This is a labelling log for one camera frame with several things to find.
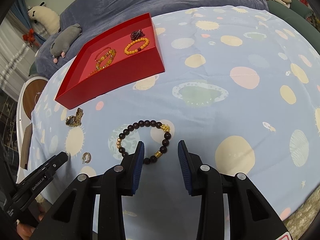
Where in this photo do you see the black bead gold charm bracelet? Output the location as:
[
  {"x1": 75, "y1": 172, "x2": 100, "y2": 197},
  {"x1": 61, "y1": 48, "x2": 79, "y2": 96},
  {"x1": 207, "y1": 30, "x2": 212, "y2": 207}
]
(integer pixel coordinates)
[{"x1": 117, "y1": 120, "x2": 172, "y2": 165}]

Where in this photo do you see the yellow stone bead bracelet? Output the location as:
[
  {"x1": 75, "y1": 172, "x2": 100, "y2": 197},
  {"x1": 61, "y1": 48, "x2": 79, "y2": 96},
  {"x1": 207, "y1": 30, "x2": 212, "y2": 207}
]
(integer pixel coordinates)
[{"x1": 94, "y1": 48, "x2": 117, "y2": 71}]

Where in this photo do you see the yellow amber bead bracelet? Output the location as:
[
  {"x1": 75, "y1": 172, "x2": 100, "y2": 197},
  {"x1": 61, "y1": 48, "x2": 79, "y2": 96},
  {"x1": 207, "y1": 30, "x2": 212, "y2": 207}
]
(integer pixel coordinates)
[{"x1": 124, "y1": 37, "x2": 150, "y2": 55}]

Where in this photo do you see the gold bangle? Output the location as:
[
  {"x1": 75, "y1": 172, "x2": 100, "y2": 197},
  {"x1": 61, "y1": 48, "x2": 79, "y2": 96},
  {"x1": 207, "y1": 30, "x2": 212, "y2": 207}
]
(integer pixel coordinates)
[{"x1": 94, "y1": 47, "x2": 111, "y2": 61}]

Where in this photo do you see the purple garnet bead strand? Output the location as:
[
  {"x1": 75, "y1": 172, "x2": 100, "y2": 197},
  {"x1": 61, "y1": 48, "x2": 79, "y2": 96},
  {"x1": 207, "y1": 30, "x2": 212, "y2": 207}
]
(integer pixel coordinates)
[{"x1": 130, "y1": 29, "x2": 145, "y2": 41}]

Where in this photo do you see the person's left hand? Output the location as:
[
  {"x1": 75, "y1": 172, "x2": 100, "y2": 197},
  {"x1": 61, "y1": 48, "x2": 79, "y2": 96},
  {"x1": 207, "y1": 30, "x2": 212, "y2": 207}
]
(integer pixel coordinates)
[{"x1": 16, "y1": 203, "x2": 46, "y2": 240}]

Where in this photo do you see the brown cardboard piece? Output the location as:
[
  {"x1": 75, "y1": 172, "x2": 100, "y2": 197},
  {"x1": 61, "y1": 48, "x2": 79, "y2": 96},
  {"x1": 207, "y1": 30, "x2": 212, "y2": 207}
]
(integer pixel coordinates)
[{"x1": 20, "y1": 124, "x2": 33, "y2": 170}]

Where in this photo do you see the gold wristwatch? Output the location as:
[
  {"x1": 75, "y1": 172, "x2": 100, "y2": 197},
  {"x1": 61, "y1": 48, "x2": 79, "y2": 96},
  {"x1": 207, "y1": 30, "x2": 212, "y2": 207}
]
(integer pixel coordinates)
[{"x1": 65, "y1": 108, "x2": 84, "y2": 127}]

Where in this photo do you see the white round wooden-top stool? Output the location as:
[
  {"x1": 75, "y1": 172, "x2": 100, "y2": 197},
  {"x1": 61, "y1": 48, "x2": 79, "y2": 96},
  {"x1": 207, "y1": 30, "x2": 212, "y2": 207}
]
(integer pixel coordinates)
[{"x1": 16, "y1": 76, "x2": 48, "y2": 183}]

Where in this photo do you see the light blue planet bedsheet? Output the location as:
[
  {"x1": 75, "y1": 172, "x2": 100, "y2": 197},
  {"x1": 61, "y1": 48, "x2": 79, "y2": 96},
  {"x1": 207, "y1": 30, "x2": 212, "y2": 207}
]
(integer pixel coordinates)
[{"x1": 28, "y1": 6, "x2": 319, "y2": 239}]

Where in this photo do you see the red open cardboard box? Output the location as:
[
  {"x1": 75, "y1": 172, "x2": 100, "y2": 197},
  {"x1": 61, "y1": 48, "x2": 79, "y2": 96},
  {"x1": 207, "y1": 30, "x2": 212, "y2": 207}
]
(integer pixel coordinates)
[{"x1": 55, "y1": 13, "x2": 165, "y2": 109}]

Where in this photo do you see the white sheer curtain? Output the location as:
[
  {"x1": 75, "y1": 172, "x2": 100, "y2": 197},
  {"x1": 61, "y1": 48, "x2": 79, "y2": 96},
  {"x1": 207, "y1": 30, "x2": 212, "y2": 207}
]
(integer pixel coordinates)
[{"x1": 0, "y1": 18, "x2": 35, "y2": 101}]

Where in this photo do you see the grey plush toy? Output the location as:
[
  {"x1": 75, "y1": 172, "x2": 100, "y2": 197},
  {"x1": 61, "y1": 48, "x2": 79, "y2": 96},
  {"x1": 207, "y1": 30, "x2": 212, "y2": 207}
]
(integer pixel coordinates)
[{"x1": 50, "y1": 23, "x2": 82, "y2": 64}]

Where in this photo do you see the cream fluffy rug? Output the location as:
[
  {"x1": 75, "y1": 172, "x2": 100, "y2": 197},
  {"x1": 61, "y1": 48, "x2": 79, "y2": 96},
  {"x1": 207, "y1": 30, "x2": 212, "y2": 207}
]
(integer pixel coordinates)
[{"x1": 284, "y1": 186, "x2": 320, "y2": 239}]

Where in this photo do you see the red ribbon bow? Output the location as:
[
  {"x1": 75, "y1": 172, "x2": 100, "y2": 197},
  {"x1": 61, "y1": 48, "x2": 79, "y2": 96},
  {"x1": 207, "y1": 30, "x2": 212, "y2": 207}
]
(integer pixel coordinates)
[{"x1": 22, "y1": 29, "x2": 35, "y2": 47}]

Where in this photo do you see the white alpaca plush toy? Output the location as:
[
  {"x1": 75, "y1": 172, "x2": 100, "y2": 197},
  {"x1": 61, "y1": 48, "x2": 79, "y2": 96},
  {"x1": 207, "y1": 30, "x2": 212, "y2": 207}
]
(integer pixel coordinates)
[{"x1": 27, "y1": 2, "x2": 60, "y2": 35}]

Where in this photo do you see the dark blue blanket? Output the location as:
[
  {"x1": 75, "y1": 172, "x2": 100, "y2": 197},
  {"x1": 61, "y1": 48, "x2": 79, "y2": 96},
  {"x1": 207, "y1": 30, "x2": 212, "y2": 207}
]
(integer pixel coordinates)
[{"x1": 35, "y1": 0, "x2": 268, "y2": 79}]

